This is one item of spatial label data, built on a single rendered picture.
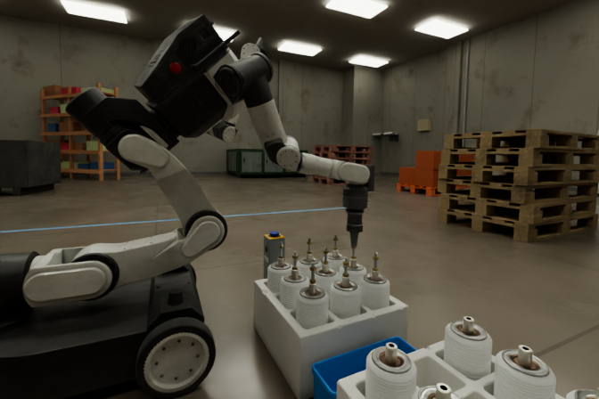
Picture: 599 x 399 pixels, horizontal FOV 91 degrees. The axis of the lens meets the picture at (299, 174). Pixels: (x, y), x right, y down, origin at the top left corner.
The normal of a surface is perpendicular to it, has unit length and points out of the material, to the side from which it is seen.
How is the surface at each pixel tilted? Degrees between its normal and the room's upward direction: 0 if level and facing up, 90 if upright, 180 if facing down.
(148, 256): 90
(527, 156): 90
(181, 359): 90
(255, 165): 90
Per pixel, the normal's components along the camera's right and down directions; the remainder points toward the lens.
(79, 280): 0.42, 0.07
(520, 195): -0.91, 0.01
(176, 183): 0.52, 0.44
